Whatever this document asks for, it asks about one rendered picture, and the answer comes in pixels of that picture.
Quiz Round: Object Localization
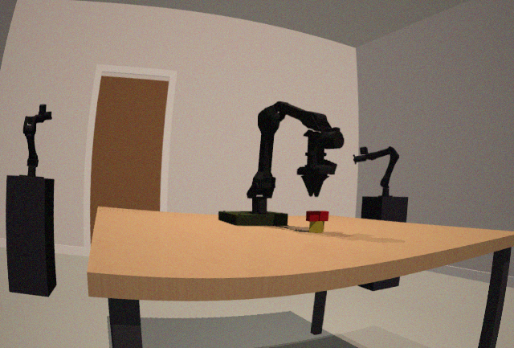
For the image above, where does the yellow cube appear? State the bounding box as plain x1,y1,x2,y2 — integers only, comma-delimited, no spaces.
309,221,324,233

